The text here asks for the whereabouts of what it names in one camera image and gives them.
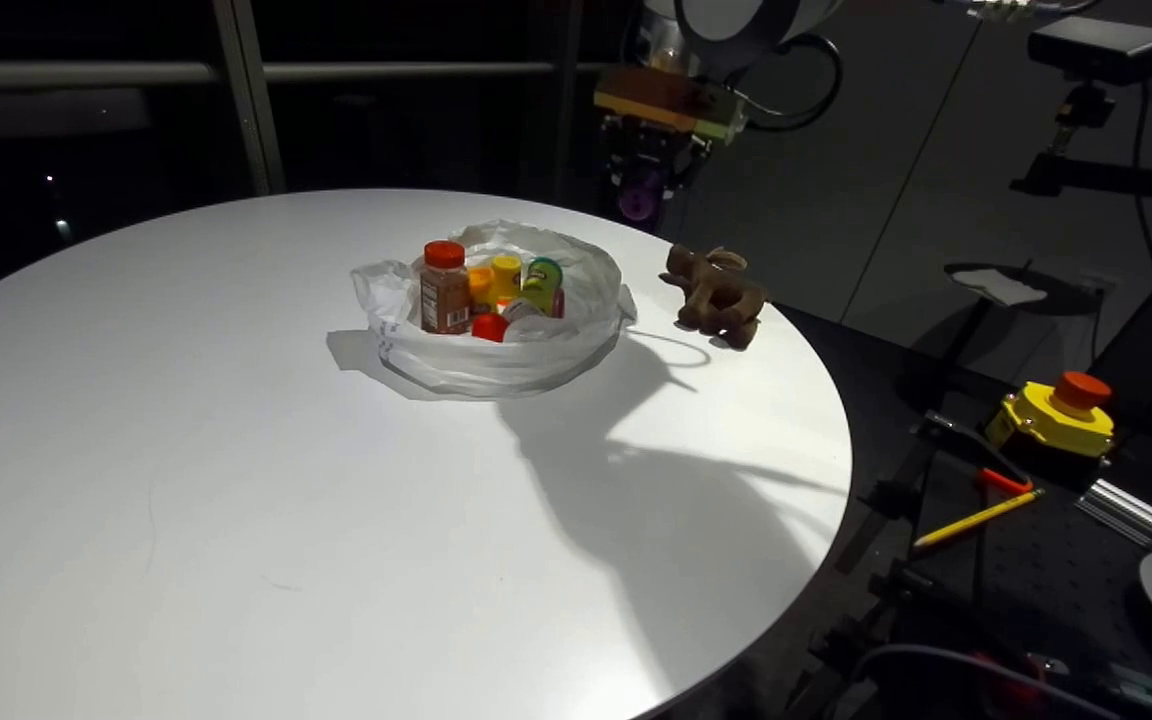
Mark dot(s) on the black camera on stand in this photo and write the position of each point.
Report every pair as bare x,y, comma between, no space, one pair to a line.
1106,45

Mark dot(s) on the grey window rail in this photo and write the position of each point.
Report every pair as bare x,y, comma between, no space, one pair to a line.
70,69

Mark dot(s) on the clear plastic bowl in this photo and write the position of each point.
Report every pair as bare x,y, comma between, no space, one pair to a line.
563,352

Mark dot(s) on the green dough can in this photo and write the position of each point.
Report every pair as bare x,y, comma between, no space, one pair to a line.
541,279

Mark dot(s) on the brown spice jar red lid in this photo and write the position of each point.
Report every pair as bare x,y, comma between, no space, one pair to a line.
441,295

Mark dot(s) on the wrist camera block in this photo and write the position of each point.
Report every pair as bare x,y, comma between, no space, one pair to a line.
665,107

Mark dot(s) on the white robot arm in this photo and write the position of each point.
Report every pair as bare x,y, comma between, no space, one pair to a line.
736,25

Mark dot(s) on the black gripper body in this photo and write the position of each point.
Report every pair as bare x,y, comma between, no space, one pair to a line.
650,146

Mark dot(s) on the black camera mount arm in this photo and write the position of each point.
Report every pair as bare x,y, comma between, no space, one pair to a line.
1110,176

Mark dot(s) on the yellow pencil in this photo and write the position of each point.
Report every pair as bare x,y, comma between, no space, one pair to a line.
976,518

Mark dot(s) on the grey flat plate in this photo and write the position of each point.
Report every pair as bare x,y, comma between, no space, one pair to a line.
991,285

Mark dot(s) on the dough can amber lid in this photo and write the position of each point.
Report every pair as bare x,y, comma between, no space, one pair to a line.
482,285

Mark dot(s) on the aluminium profile bar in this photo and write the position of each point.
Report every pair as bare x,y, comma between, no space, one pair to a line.
1139,505

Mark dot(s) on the yellow emergency stop button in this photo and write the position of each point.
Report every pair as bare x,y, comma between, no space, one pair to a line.
1055,418

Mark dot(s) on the yellow dough can orange lid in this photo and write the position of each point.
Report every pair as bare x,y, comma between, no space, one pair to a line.
505,279

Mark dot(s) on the brown plush toy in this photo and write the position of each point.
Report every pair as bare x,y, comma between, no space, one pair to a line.
716,295

